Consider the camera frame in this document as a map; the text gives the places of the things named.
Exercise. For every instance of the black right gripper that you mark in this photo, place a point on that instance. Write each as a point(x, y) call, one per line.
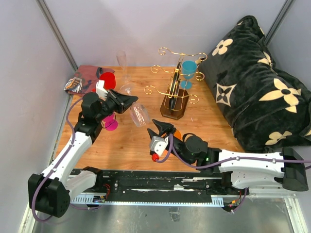
point(164, 127)

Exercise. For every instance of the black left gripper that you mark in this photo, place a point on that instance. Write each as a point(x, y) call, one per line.
point(123, 102)

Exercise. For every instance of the clear round wine glass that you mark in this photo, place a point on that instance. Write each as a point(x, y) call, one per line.
point(138, 112)

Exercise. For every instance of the orange wine glass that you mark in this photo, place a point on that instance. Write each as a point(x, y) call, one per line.
point(172, 143)

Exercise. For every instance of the red wine glass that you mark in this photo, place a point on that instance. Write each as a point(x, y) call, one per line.
point(109, 80)

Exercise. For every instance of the pink wine glass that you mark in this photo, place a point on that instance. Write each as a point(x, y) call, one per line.
point(110, 123)

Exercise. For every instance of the gold wire glass rack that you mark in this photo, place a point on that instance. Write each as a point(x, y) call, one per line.
point(176, 98)

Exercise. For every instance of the clear champagne flute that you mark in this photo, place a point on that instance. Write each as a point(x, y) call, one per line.
point(122, 61)

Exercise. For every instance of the maroon printed t-shirt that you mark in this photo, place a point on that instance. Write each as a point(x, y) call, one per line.
point(84, 79)

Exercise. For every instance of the blue wine glass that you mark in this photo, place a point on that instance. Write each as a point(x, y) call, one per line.
point(188, 70)

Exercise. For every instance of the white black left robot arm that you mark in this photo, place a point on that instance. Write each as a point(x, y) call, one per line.
point(52, 191)

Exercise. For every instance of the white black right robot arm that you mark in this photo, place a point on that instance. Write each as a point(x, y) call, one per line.
point(239, 170)

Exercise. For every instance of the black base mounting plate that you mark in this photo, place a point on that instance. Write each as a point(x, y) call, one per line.
point(162, 188)

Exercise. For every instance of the black floral blanket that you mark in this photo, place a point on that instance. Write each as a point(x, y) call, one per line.
point(266, 108)

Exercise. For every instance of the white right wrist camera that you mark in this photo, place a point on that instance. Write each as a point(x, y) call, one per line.
point(158, 145)

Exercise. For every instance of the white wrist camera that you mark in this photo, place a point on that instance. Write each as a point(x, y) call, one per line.
point(100, 90)
point(158, 145)

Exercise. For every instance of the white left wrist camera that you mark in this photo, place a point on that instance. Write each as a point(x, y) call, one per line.
point(100, 90)

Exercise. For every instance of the aluminium frame rail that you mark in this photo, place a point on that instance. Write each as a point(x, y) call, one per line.
point(57, 33)

